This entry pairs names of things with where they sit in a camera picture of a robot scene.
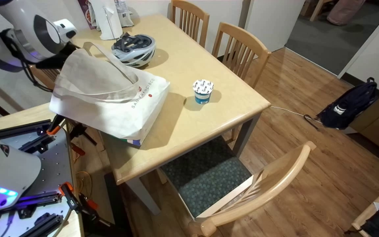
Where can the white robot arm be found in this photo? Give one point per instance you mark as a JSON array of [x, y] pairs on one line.
[[32, 37]]

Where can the black backpack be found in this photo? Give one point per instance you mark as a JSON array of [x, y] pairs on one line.
[[343, 111]]

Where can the light wooden dining table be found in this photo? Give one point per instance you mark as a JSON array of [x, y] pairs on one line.
[[184, 124]]

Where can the white bicycle helmet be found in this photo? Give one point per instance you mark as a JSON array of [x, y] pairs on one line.
[[135, 50]]

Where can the yogurt cup with patterned lid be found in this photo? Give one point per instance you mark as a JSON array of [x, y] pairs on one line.
[[203, 90]]

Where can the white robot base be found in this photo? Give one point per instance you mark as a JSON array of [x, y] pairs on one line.
[[18, 173]]

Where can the wooden chair far back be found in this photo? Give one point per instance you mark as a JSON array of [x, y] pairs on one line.
[[192, 19]]

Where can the wooden chair with green seat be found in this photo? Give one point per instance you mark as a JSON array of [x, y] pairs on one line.
[[218, 188]]

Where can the wooden chair far right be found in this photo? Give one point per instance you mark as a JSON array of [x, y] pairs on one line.
[[242, 52]]

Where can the orange black clamp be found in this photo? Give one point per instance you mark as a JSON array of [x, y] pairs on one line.
[[57, 124]]

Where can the white canvas tote bag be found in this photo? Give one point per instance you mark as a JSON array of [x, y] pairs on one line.
[[97, 90]]

